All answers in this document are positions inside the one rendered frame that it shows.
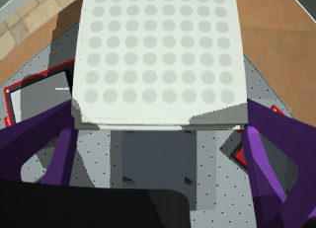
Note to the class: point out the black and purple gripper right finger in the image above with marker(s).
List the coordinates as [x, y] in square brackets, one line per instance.
[295, 139]

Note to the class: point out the grey perforated base plate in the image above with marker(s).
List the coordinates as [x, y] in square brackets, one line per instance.
[224, 198]

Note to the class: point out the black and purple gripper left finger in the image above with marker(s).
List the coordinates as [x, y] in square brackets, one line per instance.
[21, 141]

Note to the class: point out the white well plate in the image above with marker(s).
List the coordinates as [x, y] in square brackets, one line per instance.
[159, 65]

